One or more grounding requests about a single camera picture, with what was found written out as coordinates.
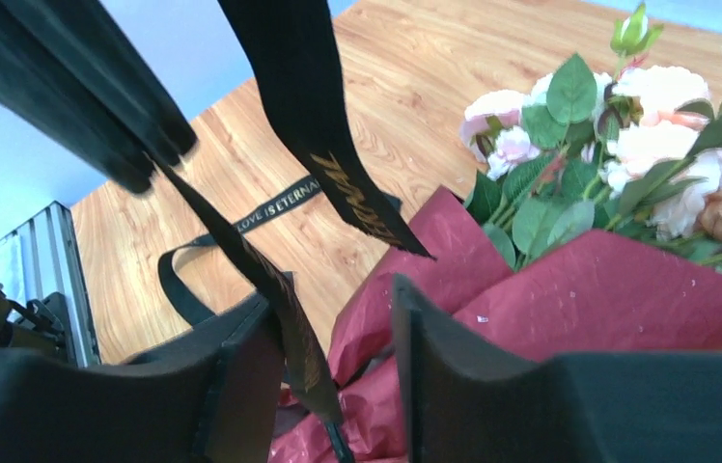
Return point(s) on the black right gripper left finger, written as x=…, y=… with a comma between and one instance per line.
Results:
x=208, y=395

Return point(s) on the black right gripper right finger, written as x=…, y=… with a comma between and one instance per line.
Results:
x=467, y=400

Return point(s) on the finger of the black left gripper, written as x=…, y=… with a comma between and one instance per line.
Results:
x=67, y=69

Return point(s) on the dark red wrapping paper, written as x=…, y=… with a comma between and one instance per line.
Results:
x=601, y=291

